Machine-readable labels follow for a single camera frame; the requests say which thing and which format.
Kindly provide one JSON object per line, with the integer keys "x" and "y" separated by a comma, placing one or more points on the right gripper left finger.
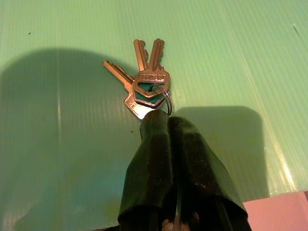
{"x": 151, "y": 168}

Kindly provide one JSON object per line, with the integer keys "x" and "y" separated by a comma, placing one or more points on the brass key stamped head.
{"x": 150, "y": 77}

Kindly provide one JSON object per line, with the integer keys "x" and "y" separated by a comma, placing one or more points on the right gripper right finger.
{"x": 199, "y": 180}

